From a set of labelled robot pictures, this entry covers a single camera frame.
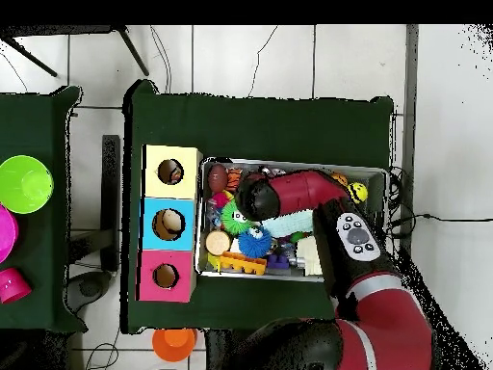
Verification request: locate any wooden box with three holes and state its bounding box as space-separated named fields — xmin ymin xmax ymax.
xmin=135 ymin=144 xmax=204 ymax=303

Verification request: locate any lime green plastic bowl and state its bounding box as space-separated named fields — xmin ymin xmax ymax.
xmin=0 ymin=154 xmax=55 ymax=214

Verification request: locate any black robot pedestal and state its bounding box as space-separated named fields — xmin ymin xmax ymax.
xmin=203 ymin=329 xmax=240 ymax=370

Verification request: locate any magenta plastic bowl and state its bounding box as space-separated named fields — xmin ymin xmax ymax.
xmin=0 ymin=205 xmax=19 ymax=264

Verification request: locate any black tripod stand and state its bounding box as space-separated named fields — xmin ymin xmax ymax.
xmin=0 ymin=24 xmax=150 ymax=78

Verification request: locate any grey round stand base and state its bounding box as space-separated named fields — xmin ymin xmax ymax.
xmin=66 ymin=271 xmax=114 ymax=313

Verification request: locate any black flat stand bar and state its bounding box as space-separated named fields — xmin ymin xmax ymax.
xmin=100 ymin=134 xmax=121 ymax=273

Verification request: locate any clear mesh bin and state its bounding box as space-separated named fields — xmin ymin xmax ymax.
xmin=194 ymin=156 xmax=389 ymax=284

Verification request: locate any cream cloth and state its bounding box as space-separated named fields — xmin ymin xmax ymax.
xmin=295 ymin=235 xmax=324 ymax=277

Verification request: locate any blue spiky toy with eyes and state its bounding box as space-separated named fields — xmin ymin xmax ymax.
xmin=237 ymin=226 xmax=273 ymax=258

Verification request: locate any light blue cloth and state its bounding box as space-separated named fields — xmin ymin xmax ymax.
xmin=261 ymin=209 xmax=315 ymax=238

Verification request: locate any orange plastic cup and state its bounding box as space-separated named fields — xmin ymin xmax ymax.
xmin=151 ymin=328 xmax=198 ymax=362

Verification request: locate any black power cable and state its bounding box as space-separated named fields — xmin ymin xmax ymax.
xmin=384 ymin=165 xmax=493 ymax=240

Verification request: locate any brown toy football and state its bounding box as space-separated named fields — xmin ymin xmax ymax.
xmin=208 ymin=164 xmax=229 ymax=194

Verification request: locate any yellow smiley ball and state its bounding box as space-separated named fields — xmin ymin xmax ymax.
xmin=347 ymin=181 xmax=369 ymax=204

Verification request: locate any pink-red plastic cup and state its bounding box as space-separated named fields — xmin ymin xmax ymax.
xmin=0 ymin=267 xmax=33 ymax=304

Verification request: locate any dark green table cloth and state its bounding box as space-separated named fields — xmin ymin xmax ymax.
xmin=120 ymin=78 xmax=396 ymax=340
xmin=0 ymin=85 xmax=88 ymax=334

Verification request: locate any crushed silver drink can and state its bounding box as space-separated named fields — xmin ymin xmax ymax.
xmin=258 ymin=165 xmax=288 ymax=178

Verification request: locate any green spiky toy with eyes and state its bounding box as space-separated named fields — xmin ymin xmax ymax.
xmin=221 ymin=199 xmax=255 ymax=236

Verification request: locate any orange toothed toy block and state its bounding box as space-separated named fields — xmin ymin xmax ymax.
xmin=219 ymin=251 xmax=268 ymax=277

